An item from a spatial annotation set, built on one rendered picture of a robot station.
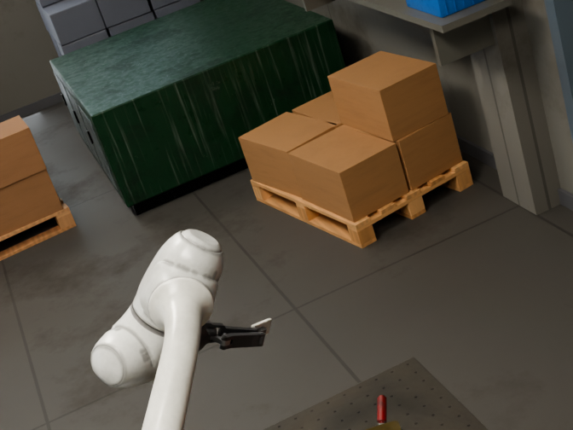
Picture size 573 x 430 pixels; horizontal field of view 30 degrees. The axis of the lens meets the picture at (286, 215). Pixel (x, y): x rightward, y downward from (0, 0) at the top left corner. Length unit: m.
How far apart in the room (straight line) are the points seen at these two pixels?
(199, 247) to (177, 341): 0.17
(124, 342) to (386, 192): 3.60
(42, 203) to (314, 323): 2.41
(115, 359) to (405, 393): 1.34
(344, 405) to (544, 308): 1.64
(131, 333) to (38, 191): 4.85
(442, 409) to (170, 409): 1.38
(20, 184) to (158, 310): 4.90
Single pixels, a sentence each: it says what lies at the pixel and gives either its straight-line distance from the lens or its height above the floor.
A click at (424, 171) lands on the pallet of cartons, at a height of 0.19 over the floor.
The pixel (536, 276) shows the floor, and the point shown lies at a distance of 4.63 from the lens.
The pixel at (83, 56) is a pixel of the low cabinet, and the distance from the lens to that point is 7.63.
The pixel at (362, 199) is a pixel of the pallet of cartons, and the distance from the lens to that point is 5.17.
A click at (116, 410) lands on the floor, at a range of 4.68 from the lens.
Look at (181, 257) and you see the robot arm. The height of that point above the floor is 1.69.
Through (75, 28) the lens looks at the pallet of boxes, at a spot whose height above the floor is 0.73.
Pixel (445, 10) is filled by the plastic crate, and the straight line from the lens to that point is 4.47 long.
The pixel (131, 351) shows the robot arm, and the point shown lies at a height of 1.57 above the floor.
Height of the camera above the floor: 2.39
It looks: 24 degrees down
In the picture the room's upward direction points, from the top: 18 degrees counter-clockwise
